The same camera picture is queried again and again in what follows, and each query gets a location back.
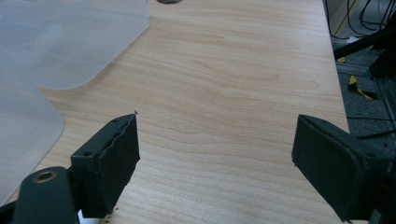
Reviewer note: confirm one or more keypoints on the yellow and black tape strip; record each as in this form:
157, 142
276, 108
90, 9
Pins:
358, 88

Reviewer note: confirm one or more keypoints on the translucent white plastic sheet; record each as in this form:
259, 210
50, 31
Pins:
71, 40
21, 130

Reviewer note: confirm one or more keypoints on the black metal stand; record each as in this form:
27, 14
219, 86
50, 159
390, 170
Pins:
381, 49

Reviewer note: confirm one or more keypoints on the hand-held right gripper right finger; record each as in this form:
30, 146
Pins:
330, 165

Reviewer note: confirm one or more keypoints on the dark round object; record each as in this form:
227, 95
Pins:
169, 1

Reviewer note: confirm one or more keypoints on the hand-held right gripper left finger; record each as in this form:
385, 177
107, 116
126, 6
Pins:
106, 168

